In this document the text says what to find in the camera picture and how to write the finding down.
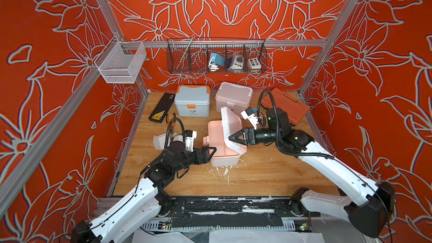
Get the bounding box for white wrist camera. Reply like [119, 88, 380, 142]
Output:
[185, 129, 197, 152]
[241, 108, 259, 129]

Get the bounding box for blue item in basket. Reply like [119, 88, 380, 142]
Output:
[209, 53, 225, 67]

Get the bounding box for aluminium frame post right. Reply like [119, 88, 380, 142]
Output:
[298, 0, 375, 95]

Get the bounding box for white button box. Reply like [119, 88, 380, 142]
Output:
[247, 57, 262, 73]

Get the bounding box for orange handled pliers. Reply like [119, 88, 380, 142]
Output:
[166, 114, 176, 133]

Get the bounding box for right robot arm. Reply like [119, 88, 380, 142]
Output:
[225, 108, 395, 238]

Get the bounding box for pink medicine chest box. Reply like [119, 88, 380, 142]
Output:
[215, 82, 253, 118]

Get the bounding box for aluminium frame post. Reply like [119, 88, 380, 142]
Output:
[82, 0, 151, 95]
[298, 0, 375, 95]

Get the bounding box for gauze packet clear wrapper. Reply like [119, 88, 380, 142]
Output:
[153, 133, 183, 150]

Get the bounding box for aluminium horizontal back rail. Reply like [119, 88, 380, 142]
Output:
[120, 39, 327, 50]

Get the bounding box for grey orange medicine chest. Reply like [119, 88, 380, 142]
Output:
[174, 85, 210, 118]

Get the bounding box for white pink first aid kit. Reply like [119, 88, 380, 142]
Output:
[203, 106, 247, 167]

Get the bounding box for aluminium frame post left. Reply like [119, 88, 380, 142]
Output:
[82, 0, 151, 95]

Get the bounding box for red plastic tool case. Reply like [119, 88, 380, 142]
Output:
[271, 88, 310, 126]

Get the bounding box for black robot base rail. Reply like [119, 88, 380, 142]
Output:
[158, 196, 306, 217]

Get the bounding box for white wire mesh basket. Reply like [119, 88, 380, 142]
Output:
[95, 42, 147, 84]

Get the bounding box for white device with dials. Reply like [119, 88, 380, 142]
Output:
[228, 54, 244, 71]

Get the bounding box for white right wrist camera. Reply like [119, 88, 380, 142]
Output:
[241, 108, 259, 129]

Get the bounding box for black wire wall basket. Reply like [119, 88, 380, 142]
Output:
[166, 37, 268, 74]

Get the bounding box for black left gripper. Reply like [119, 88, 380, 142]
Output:
[172, 146, 217, 174]

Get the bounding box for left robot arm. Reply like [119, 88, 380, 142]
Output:
[70, 141, 217, 243]

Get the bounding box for black warning label case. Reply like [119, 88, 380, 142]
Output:
[148, 93, 175, 123]

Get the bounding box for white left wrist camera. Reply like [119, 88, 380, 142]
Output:
[185, 129, 197, 152]

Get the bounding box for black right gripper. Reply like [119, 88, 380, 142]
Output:
[229, 129, 282, 148]

